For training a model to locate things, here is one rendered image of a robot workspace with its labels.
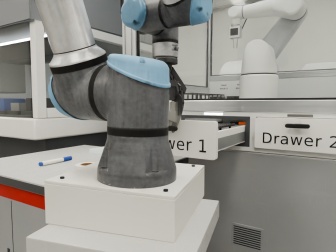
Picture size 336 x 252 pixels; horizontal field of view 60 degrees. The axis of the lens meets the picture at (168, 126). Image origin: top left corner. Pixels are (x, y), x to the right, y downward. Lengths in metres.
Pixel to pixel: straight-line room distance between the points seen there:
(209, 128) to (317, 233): 0.55
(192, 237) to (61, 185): 0.24
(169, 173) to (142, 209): 0.08
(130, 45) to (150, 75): 0.91
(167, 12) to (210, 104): 0.54
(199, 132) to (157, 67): 0.37
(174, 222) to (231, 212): 0.75
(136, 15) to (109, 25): 1.15
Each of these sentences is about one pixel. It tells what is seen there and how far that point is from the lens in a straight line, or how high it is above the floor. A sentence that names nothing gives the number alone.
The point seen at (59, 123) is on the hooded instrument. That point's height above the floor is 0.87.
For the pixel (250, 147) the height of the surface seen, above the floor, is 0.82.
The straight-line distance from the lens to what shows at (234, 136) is 1.01.
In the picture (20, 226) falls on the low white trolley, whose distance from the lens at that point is 1.03.
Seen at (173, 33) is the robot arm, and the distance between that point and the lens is 0.85.
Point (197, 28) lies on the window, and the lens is 1.25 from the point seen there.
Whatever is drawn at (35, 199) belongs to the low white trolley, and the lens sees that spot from 0.93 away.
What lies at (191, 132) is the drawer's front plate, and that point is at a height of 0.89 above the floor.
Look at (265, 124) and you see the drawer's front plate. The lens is 1.08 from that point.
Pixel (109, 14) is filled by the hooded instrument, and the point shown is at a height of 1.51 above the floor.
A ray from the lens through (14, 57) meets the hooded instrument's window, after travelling 1.67.
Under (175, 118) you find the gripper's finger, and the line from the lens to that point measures 0.85.
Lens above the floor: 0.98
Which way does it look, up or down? 5 degrees down
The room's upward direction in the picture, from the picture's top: straight up
